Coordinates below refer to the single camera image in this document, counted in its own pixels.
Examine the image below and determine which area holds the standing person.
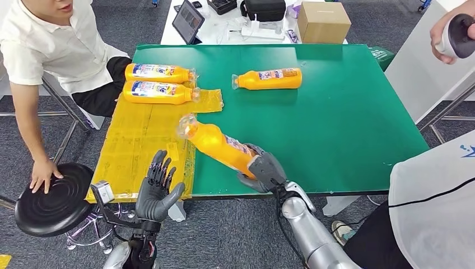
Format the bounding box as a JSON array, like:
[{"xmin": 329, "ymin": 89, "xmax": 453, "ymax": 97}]
[{"xmin": 331, "ymin": 0, "xmax": 475, "ymax": 269}]

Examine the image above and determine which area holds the white power strip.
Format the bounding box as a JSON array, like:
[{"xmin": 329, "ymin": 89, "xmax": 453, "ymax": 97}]
[{"xmin": 240, "ymin": 14, "xmax": 285, "ymax": 41}]

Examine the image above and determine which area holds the seated person's right hand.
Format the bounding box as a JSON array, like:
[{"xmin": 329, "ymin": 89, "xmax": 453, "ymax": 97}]
[{"xmin": 29, "ymin": 159, "xmax": 64, "ymax": 194}]

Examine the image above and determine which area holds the standing person's right hand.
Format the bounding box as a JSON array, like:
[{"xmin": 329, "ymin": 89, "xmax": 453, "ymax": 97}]
[{"xmin": 430, "ymin": 0, "xmax": 475, "ymax": 66}]

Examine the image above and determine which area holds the white table leg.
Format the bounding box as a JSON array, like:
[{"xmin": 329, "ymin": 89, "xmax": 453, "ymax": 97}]
[
  {"xmin": 167, "ymin": 200, "xmax": 188, "ymax": 222},
  {"xmin": 322, "ymin": 196, "xmax": 357, "ymax": 217}
]

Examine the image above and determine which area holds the brown cardboard box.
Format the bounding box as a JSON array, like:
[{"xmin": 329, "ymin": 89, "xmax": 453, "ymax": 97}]
[{"xmin": 296, "ymin": 1, "xmax": 351, "ymax": 44}]

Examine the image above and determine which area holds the orange detergent bottle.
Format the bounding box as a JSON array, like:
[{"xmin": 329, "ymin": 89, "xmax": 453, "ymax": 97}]
[
  {"xmin": 231, "ymin": 67, "xmax": 303, "ymax": 91},
  {"xmin": 122, "ymin": 80, "xmax": 201, "ymax": 106},
  {"xmin": 124, "ymin": 63, "xmax": 197, "ymax": 85},
  {"xmin": 176, "ymin": 113, "xmax": 260, "ymax": 180}
]

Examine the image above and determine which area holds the black thin cable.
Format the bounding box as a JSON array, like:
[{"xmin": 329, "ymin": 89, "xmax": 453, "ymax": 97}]
[{"xmin": 332, "ymin": 176, "xmax": 475, "ymax": 238}]

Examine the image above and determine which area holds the black handheld controller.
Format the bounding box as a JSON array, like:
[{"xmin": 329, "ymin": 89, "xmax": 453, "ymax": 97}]
[{"xmin": 435, "ymin": 13, "xmax": 475, "ymax": 59}]

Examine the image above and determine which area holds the green bag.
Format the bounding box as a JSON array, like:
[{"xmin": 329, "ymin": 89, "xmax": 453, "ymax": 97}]
[{"xmin": 369, "ymin": 45, "xmax": 395, "ymax": 71}]

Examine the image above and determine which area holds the black open tray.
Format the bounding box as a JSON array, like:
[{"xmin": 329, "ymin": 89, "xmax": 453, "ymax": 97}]
[{"xmin": 206, "ymin": 0, "xmax": 238, "ymax": 16}]

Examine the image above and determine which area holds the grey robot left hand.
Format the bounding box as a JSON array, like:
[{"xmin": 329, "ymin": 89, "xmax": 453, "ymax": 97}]
[{"xmin": 135, "ymin": 149, "xmax": 185, "ymax": 224}]

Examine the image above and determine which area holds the pale green sneaker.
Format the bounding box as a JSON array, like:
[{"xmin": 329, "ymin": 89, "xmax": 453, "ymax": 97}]
[{"xmin": 331, "ymin": 220, "xmax": 357, "ymax": 247}]

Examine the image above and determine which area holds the black ridged round stool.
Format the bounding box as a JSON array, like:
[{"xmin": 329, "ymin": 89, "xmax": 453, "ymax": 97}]
[{"xmin": 14, "ymin": 163, "xmax": 95, "ymax": 238}]

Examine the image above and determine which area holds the chrome stool base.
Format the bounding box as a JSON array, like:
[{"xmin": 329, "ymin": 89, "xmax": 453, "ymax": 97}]
[{"xmin": 66, "ymin": 203, "xmax": 136, "ymax": 255}]

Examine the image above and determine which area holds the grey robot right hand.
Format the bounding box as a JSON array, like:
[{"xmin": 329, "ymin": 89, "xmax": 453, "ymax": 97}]
[{"xmin": 236, "ymin": 143, "xmax": 288, "ymax": 194}]

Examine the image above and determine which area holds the steel table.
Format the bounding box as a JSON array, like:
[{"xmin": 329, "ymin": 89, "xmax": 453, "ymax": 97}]
[{"xmin": 0, "ymin": 74, "xmax": 92, "ymax": 211}]

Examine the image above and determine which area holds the yellow plastic-wrapped board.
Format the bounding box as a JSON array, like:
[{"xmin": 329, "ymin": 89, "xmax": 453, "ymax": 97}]
[{"xmin": 84, "ymin": 80, "xmax": 225, "ymax": 204}]

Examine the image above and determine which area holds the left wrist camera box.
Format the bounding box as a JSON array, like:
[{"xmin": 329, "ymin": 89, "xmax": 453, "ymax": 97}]
[{"xmin": 90, "ymin": 180, "xmax": 116, "ymax": 207}]

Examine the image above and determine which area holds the dark tablet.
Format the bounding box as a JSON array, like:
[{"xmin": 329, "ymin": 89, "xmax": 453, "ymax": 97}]
[{"xmin": 171, "ymin": 0, "xmax": 205, "ymax": 45}]

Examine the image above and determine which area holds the seated person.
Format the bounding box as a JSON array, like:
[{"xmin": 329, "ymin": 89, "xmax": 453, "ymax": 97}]
[{"xmin": 0, "ymin": 0, "xmax": 132, "ymax": 194}]

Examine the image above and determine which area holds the black carry case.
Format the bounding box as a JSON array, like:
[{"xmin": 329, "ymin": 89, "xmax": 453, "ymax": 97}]
[{"xmin": 240, "ymin": 0, "xmax": 286, "ymax": 22}]

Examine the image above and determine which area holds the green table mat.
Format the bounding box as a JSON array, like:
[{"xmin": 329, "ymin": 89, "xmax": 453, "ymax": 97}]
[{"xmin": 132, "ymin": 44, "xmax": 430, "ymax": 197}]

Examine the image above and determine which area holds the metal table frame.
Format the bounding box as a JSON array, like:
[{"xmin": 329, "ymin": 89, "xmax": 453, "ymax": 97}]
[{"xmin": 419, "ymin": 81, "xmax": 475, "ymax": 146}]

